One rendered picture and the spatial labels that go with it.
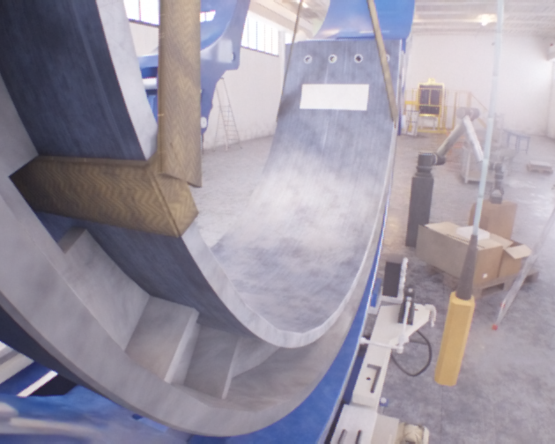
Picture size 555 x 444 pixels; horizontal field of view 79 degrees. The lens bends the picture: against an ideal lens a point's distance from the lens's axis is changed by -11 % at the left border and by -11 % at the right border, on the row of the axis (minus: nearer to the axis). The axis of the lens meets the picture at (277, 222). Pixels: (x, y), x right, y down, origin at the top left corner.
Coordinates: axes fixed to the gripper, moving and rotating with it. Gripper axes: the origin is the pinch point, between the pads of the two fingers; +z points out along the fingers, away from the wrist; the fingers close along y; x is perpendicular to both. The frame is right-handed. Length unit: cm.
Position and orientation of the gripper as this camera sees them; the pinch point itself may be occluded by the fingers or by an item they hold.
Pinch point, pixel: (495, 197)
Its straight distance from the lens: 528.2
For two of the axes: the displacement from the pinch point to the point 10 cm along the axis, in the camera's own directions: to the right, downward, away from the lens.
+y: 9.2, 1.2, -3.7
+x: 3.8, -2.9, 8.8
